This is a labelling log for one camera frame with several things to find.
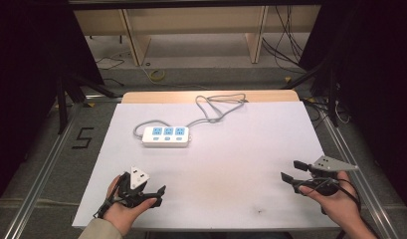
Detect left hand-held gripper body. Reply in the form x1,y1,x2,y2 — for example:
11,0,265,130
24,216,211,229
116,165,159,209

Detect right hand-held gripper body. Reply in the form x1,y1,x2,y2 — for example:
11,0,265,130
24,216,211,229
305,155,360,197

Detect white power strip blue sockets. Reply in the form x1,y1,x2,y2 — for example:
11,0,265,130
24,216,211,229
141,125,192,148

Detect person's left hand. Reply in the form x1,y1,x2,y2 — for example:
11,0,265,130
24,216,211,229
103,174,158,237

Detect person's right hand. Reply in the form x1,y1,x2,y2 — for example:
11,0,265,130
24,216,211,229
298,170,364,233

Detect white table cover sheet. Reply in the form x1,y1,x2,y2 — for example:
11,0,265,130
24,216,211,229
72,101,340,231

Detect black metal stand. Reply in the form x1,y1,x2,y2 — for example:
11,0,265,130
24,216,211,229
283,59,340,128
56,73,123,135

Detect black curtain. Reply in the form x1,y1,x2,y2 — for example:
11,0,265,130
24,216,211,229
298,0,407,217
0,0,104,208

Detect wooden shelf unit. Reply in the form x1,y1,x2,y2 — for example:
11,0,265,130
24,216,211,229
74,5,321,67

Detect aluminium floor rail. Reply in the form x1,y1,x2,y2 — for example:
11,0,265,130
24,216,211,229
304,97,400,239
3,95,124,239

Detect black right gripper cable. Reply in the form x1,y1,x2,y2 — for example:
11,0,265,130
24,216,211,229
302,177,364,239

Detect white floor cable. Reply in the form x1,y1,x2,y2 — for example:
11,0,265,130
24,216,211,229
334,99,352,124

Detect grey power strip cable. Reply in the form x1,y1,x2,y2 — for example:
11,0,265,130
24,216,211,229
132,93,249,139

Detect black cable bundle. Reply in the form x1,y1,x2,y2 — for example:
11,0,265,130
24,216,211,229
261,5,307,74

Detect thin black floor cable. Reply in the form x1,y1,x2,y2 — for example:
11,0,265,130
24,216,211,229
95,55,126,88

